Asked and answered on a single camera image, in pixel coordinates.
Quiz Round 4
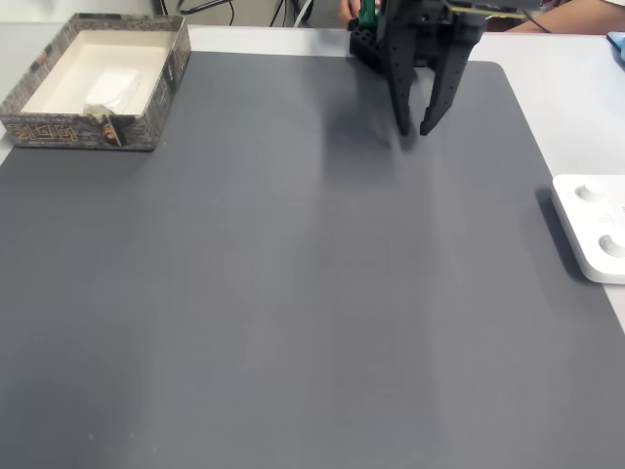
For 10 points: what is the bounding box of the grey desk mat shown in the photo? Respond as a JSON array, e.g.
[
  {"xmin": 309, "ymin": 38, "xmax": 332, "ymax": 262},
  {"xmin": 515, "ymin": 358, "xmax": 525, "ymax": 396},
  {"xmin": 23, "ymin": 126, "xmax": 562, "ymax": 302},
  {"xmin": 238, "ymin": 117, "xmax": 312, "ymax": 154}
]
[{"xmin": 0, "ymin": 51, "xmax": 625, "ymax": 469}]

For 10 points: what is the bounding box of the black cable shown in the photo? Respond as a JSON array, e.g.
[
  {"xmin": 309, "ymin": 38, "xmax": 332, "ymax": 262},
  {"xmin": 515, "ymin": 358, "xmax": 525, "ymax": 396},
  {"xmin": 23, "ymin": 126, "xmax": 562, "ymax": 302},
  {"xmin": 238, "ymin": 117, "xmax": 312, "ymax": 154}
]
[{"xmin": 176, "ymin": 0, "xmax": 236, "ymax": 16}]

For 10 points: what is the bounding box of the white block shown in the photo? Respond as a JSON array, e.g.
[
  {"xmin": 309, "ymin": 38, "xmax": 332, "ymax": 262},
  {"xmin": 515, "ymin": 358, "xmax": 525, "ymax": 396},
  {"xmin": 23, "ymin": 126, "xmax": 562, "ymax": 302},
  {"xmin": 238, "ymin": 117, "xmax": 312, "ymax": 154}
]
[{"xmin": 83, "ymin": 66, "xmax": 143, "ymax": 114}]

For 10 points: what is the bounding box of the blue object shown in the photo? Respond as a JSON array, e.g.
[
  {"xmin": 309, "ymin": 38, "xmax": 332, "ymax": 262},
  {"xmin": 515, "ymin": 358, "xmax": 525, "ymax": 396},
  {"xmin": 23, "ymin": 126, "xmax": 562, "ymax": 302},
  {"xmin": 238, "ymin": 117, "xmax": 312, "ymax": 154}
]
[{"xmin": 604, "ymin": 31, "xmax": 625, "ymax": 70}]

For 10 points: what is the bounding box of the white device with round knobs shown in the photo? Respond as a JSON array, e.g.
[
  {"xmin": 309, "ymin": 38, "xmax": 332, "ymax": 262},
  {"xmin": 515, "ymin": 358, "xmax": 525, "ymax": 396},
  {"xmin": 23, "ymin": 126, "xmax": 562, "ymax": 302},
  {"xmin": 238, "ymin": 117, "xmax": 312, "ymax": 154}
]
[{"xmin": 551, "ymin": 174, "xmax": 625, "ymax": 285}]

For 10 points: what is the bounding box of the printed cardboard box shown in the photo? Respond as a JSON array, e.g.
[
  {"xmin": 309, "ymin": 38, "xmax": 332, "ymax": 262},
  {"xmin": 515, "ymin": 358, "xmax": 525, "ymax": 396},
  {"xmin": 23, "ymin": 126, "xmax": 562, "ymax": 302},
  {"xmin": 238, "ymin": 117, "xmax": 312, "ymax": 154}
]
[{"xmin": 0, "ymin": 13, "xmax": 191, "ymax": 153}]

